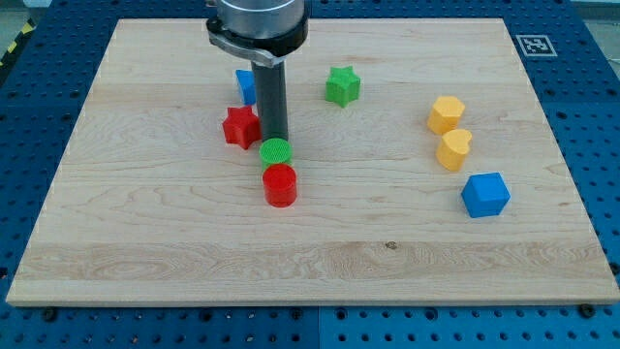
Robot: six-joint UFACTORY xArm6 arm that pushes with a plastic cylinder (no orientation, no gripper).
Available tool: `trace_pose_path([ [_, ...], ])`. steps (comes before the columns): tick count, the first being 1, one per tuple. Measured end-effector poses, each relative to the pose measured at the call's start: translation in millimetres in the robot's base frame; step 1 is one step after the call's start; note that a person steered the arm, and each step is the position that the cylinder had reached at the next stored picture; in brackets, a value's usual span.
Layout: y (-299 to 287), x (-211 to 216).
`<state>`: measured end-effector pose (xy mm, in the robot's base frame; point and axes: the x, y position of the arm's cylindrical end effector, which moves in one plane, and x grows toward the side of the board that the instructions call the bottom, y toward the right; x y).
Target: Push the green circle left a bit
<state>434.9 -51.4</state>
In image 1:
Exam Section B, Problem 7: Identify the red cylinder block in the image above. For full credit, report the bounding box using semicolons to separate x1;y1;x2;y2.
263;164;297;207

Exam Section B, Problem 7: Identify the blue cube block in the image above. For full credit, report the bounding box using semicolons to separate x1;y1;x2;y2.
461;173;511;218

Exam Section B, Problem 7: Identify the yellow hexagon block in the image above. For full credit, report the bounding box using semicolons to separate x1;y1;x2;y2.
426;96;466;135

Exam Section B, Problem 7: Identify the green star block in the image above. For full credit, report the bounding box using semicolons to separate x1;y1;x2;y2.
325;66;361;108

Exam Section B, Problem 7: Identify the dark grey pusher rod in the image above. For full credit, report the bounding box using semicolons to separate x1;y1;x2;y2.
252;63;289;141

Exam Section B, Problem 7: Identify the green cylinder block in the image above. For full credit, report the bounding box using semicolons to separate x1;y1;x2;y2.
259;138;293;170

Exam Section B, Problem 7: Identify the red star block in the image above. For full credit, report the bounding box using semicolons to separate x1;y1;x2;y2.
222;106;263;149

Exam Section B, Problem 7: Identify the wooden board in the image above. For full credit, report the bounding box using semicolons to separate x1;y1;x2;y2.
7;18;619;307

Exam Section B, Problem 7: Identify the white fiducial marker tag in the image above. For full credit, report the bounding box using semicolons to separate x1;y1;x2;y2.
515;34;557;57

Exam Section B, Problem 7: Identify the blue block behind rod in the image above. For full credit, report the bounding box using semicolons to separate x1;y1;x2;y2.
235;70;256;106

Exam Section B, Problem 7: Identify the yellow heart block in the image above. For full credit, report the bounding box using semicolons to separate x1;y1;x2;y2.
436;129;473;172

